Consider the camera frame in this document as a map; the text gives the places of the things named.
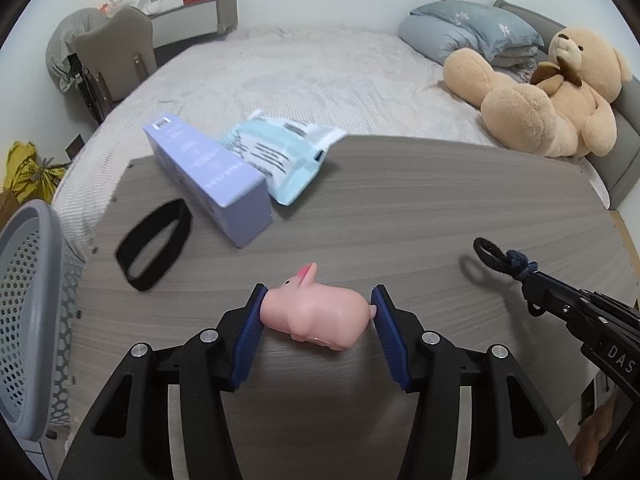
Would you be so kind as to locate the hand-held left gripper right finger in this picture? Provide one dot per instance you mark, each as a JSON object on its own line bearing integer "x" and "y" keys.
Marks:
{"x": 395, "y": 350}

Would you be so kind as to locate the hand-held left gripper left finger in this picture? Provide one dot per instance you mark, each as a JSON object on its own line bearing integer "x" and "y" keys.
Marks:
{"x": 247, "y": 345}

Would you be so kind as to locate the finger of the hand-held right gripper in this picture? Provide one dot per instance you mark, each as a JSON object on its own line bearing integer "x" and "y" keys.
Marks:
{"x": 575, "y": 297}
{"x": 570, "y": 322}

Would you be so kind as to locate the pink pig toy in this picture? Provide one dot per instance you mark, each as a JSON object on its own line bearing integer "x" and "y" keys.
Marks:
{"x": 320, "y": 315}

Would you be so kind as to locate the grey perforated plastic bin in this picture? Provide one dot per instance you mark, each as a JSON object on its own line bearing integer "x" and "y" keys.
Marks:
{"x": 35, "y": 220}

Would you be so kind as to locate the person's bare leg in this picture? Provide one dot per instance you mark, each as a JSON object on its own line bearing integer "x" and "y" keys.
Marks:
{"x": 597, "y": 440}

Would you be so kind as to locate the purple cardboard box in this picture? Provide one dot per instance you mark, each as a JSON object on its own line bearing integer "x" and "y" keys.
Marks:
{"x": 210, "y": 175}

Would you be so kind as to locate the tan teddy bear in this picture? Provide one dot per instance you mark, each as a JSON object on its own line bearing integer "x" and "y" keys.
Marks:
{"x": 540, "y": 110}

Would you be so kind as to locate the light blue wipes packet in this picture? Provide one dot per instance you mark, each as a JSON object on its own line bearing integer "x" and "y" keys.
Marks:
{"x": 280, "y": 155}

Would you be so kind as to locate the yellow printed sack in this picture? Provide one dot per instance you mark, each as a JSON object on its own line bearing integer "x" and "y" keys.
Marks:
{"x": 30, "y": 175}

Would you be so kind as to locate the bed with white sheet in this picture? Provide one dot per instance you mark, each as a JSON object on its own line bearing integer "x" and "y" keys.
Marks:
{"x": 325, "y": 75}

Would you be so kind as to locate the grey floral pillows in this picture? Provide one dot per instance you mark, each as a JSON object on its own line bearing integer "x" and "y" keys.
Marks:
{"x": 465, "y": 30}

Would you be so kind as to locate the beige chair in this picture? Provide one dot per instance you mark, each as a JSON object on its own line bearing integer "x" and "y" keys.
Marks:
{"x": 115, "y": 45}

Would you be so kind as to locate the grey and white desk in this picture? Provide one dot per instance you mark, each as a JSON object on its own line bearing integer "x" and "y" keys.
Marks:
{"x": 200, "y": 20}

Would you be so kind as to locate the grey clothing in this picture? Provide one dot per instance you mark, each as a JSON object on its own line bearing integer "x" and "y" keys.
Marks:
{"x": 65, "y": 45}

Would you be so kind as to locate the wall socket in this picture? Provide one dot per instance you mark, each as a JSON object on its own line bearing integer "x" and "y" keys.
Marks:
{"x": 74, "y": 146}

